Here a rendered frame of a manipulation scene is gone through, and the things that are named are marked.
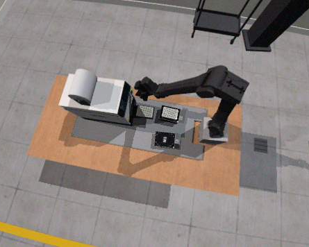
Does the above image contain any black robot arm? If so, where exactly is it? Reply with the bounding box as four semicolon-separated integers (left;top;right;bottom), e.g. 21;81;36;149
134;65;249;137

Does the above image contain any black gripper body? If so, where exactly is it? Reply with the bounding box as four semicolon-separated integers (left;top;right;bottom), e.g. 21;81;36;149
139;91;148;101

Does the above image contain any white roll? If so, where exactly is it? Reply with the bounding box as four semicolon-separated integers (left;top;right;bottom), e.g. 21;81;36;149
68;69;97;103

